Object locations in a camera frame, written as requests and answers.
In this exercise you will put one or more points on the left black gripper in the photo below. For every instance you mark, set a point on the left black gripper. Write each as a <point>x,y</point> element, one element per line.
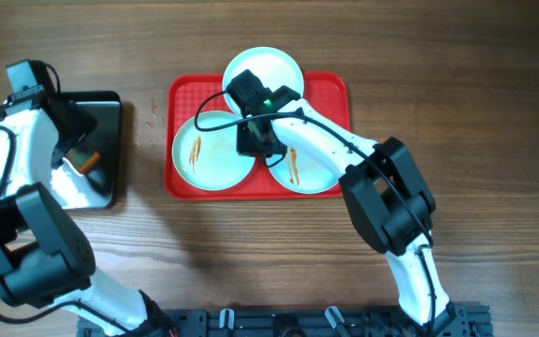
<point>86,121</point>

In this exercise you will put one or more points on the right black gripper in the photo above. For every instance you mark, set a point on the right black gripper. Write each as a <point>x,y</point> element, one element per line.
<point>244,145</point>

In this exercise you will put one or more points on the orange green sponge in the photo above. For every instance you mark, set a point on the orange green sponge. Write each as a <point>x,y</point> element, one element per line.
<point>83,158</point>

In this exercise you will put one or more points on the light blue plate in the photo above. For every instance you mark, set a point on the light blue plate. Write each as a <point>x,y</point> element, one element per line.
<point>208,160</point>
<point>301,174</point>
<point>273,67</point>

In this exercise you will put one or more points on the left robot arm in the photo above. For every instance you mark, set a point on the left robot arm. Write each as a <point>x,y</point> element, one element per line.
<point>46,261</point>

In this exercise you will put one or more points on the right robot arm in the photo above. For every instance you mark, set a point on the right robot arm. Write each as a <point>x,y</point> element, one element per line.
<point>387,199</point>

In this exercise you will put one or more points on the black water tray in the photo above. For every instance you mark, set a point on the black water tray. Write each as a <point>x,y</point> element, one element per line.
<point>97,188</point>

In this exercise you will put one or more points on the red plastic tray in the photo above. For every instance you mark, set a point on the red plastic tray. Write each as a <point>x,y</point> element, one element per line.
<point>326,92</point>

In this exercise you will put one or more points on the black mounting rail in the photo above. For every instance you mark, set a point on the black mounting rail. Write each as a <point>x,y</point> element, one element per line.
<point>457,320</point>

